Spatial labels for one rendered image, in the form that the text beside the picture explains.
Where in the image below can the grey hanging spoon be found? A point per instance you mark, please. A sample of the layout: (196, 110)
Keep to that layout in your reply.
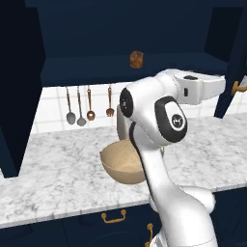
(70, 117)
(81, 121)

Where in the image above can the tan woven basket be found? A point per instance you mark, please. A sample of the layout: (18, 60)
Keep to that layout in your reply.
(122, 162)

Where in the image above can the brown hanging fork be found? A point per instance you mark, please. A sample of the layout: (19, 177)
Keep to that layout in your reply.
(110, 112)

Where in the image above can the navy drawer front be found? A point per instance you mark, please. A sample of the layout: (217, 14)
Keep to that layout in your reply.
(87, 217)

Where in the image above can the navy wall cabinet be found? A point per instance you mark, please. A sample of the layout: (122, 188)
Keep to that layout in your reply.
(106, 69)

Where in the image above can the brown hanging slotted spoon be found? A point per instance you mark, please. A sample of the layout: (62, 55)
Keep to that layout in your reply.
(90, 115)

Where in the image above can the brown bread loaf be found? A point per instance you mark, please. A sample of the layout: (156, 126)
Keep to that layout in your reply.
(136, 60)

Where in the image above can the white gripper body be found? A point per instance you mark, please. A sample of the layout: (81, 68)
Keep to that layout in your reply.
(213, 87)

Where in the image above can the navy base cabinet run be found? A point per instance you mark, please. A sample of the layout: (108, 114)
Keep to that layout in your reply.
(230, 218)

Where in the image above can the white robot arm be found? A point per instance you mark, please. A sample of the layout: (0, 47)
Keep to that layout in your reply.
(160, 180)

